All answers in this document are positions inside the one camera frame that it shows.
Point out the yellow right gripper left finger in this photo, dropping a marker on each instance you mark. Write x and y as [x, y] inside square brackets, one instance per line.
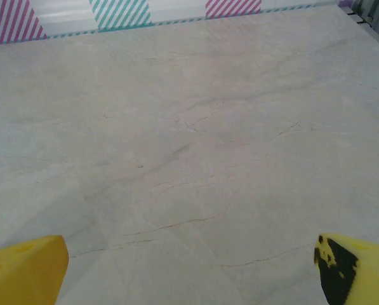
[17, 273]

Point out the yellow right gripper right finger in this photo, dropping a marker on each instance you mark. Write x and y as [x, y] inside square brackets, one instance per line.
[367, 279]

